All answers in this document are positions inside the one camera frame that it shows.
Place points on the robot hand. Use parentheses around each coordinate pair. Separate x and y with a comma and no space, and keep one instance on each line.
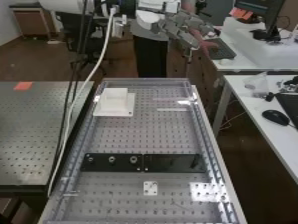
(178,25)

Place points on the pale thin chopstick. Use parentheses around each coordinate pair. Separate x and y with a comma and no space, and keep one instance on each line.
(174,109)

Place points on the person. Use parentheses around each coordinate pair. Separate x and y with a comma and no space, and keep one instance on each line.
(151,56)

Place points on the black keyboard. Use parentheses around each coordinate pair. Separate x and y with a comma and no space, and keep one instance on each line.
(222,50)
(291,108)

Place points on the orange sticky note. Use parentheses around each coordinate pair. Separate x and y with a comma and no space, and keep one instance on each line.
(242,13)

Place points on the white computer mouse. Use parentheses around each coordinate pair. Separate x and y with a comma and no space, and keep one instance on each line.
(227,61)

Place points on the black computer monitor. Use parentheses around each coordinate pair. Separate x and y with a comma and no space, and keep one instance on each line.
(262,8)

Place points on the white desk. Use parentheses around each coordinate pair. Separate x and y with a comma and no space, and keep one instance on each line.
(267,55)
(262,133)

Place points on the clear plastic bag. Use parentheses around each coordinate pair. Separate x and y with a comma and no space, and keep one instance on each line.
(258,85)

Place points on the small white box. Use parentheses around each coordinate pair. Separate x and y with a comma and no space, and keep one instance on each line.
(115,100)

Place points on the small black upright item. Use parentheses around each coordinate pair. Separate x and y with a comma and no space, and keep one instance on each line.
(270,97)

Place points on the black clamp parts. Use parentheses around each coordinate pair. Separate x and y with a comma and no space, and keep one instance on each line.
(289,83)

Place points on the clear box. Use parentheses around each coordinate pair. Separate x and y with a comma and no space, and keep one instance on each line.
(134,126)

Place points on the brown wooden cabinet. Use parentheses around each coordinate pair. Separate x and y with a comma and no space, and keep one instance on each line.
(29,21)

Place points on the black computer mouse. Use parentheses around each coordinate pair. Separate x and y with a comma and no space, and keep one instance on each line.
(276,117)

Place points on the red tape patch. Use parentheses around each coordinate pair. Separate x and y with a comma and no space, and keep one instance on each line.
(23,86)

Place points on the thin stick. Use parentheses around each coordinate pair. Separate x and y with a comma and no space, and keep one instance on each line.
(194,161)

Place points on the black plate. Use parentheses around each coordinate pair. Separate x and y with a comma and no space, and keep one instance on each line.
(174,163)

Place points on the small white square plate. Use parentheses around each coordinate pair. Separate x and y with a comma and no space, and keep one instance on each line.
(151,188)

